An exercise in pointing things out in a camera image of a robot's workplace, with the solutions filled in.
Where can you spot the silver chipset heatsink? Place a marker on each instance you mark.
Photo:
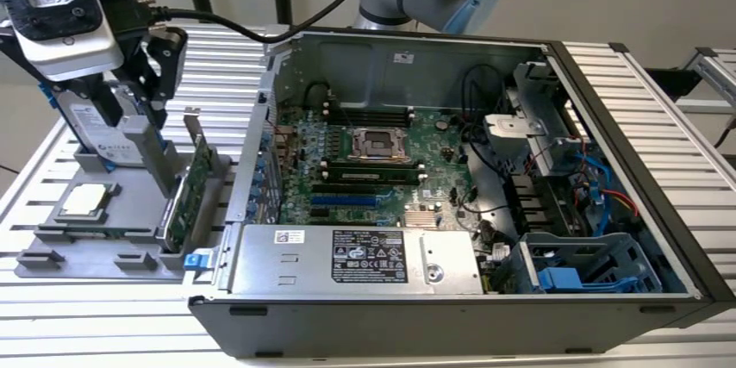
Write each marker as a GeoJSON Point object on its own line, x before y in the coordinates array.
{"type": "Point", "coordinates": [423, 218]}

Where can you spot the grey parts rack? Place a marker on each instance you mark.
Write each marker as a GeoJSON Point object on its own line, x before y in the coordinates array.
{"type": "Point", "coordinates": [92, 258]}

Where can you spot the silver CPU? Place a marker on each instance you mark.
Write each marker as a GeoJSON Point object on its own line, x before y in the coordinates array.
{"type": "Point", "coordinates": [86, 199]}

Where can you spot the black open PC case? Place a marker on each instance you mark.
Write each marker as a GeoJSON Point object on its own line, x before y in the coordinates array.
{"type": "Point", "coordinates": [403, 329]}

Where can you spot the silver metal drive cage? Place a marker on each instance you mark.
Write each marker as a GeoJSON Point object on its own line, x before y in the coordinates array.
{"type": "Point", "coordinates": [512, 126]}

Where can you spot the blue expansion slot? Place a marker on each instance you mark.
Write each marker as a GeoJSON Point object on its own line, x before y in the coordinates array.
{"type": "Point", "coordinates": [346, 201]}

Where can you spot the green RAM stick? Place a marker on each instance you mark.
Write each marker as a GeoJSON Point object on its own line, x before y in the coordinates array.
{"type": "Point", "coordinates": [95, 233]}

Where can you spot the grey power supply unit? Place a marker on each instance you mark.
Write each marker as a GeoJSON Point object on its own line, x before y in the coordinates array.
{"type": "Point", "coordinates": [311, 264]}

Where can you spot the long black expansion slot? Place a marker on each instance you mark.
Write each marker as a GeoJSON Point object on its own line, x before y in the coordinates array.
{"type": "Point", "coordinates": [346, 189]}

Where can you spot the CPU socket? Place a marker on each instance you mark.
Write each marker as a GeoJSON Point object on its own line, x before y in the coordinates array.
{"type": "Point", "coordinates": [376, 144]}

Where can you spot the grey disk bay cage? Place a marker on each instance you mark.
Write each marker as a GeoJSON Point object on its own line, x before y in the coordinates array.
{"type": "Point", "coordinates": [518, 269]}

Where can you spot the aluminium side table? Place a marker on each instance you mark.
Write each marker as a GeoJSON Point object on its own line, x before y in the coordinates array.
{"type": "Point", "coordinates": [716, 64]}

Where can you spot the hard disk in blue carrier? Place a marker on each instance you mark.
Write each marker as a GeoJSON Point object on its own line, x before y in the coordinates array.
{"type": "Point", "coordinates": [115, 148]}

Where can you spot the black table bracket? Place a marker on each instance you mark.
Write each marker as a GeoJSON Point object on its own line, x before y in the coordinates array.
{"type": "Point", "coordinates": [675, 81]}

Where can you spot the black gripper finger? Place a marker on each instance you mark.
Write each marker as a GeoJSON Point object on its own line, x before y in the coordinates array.
{"type": "Point", "coordinates": [164, 66]}
{"type": "Point", "coordinates": [103, 101]}

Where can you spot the blue plastic drive tray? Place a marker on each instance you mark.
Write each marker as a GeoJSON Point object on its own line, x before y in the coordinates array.
{"type": "Point", "coordinates": [560, 278]}

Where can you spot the coin cell battery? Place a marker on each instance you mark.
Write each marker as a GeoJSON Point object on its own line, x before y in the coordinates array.
{"type": "Point", "coordinates": [442, 123]}

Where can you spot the blue case latch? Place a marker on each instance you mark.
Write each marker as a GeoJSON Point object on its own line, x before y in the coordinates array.
{"type": "Point", "coordinates": [194, 262]}

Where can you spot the green graphics card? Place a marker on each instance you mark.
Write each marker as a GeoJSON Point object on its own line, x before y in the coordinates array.
{"type": "Point", "coordinates": [198, 170]}

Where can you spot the green motherboard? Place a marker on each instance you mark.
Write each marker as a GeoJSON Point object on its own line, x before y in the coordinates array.
{"type": "Point", "coordinates": [438, 170]}

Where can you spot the black RAM slot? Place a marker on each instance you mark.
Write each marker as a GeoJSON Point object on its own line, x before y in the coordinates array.
{"type": "Point", "coordinates": [374, 164]}

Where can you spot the black RAM stick with label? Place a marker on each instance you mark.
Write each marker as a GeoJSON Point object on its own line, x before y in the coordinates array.
{"type": "Point", "coordinates": [368, 176]}

